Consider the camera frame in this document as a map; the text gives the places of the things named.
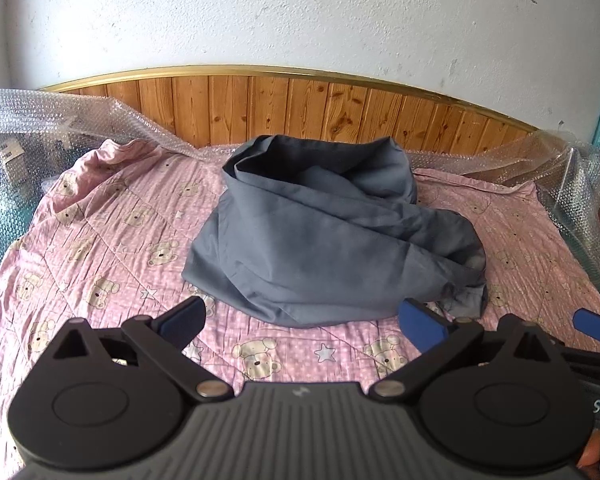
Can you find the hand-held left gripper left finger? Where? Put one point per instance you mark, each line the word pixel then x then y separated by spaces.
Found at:
pixel 185 319

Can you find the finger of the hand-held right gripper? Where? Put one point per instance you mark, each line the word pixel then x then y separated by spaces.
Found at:
pixel 592 321

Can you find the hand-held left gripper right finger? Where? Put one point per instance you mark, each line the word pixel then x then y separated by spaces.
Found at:
pixel 420 324

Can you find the grey pants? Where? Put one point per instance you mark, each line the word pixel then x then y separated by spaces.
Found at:
pixel 320 240

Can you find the person's right hand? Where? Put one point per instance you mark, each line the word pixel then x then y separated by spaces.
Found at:
pixel 594 455

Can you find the pink bear print blanket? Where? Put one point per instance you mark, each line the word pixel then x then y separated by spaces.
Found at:
pixel 105 240

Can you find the teal bed sheet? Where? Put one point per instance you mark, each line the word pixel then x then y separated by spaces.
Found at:
pixel 0 230

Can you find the cardboard box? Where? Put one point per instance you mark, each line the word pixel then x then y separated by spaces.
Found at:
pixel 12 160

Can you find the wooden headboard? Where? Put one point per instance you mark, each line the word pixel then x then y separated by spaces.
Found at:
pixel 290 105

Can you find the clear bubble wrap sheet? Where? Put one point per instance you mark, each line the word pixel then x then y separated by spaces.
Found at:
pixel 20 110

